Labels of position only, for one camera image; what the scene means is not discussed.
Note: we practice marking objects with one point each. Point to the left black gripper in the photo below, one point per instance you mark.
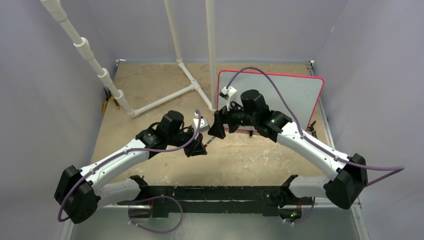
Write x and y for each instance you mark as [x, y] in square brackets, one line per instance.
[196, 147]

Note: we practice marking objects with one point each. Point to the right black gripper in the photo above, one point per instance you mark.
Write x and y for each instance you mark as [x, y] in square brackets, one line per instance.
[217, 128]

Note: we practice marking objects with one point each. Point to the pink framed whiteboard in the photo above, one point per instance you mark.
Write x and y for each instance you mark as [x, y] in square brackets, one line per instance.
[301, 92]

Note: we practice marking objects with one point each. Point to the white red marker pen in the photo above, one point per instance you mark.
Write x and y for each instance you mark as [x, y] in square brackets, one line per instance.
[209, 141]

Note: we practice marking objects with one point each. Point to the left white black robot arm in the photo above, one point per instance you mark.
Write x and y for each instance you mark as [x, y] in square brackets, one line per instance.
[81, 191]

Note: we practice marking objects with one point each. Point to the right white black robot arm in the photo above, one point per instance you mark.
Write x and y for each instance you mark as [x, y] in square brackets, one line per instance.
[345, 176]

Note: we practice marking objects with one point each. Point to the black tool by whiteboard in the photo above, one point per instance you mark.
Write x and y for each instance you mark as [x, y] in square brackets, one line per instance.
[311, 129]

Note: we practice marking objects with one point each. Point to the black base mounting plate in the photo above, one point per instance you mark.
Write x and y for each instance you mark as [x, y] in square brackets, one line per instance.
[265, 200]

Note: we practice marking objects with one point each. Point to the yellow black pliers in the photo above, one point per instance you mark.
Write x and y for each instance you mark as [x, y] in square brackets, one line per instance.
[109, 97]

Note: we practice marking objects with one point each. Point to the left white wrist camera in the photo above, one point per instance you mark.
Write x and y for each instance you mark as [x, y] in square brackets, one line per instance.
[200, 125]

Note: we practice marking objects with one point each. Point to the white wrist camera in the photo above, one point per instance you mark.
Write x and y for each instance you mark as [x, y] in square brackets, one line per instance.
[230, 95]
[200, 125]

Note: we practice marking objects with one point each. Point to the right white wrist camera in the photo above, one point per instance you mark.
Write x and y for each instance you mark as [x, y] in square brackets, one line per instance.
[230, 95]

